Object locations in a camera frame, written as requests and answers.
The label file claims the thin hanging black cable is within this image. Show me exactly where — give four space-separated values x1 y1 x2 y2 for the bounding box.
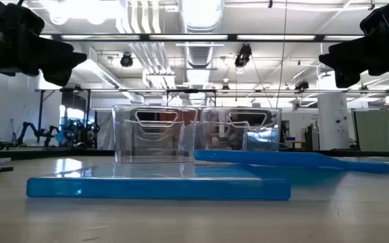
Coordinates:
274 0 288 109

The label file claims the black hanging ceiling camera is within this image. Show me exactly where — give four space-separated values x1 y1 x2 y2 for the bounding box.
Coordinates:
294 80 310 92
234 43 253 69
120 51 134 68

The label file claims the black aluminium table frame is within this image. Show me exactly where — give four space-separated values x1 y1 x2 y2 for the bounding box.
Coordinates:
0 147 389 160

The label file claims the silver ventilation duct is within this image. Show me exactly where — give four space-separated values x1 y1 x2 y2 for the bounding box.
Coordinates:
178 0 225 69

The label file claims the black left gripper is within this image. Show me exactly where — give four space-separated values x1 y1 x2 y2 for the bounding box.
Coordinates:
0 0 88 88

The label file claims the black background gantry frame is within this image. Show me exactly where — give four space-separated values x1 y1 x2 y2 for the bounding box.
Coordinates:
34 87 389 150

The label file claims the white pillar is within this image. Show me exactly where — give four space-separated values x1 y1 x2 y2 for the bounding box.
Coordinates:
317 92 351 151

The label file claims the grey partition panel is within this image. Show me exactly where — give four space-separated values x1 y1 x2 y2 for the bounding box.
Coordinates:
352 109 389 153

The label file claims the clear plastic bin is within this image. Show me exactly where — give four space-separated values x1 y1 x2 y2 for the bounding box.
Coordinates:
112 104 198 165
196 107 282 152

